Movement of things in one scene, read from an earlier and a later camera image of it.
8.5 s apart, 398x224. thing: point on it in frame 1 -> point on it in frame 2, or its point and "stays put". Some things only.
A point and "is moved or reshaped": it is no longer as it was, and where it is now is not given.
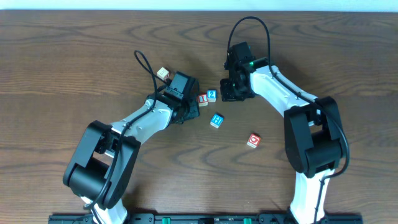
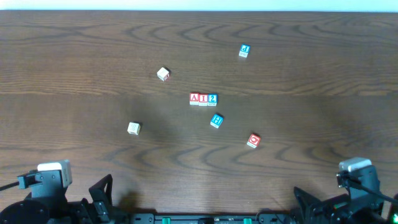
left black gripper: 193,109 -> 94,206
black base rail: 204,219 stays put
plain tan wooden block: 163,73 stays put
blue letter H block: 216,121 stays put
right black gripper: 229,92 -> 313,208
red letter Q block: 254,140 stays put
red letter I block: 202,99 stays put
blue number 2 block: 212,95 is moved or reshaped
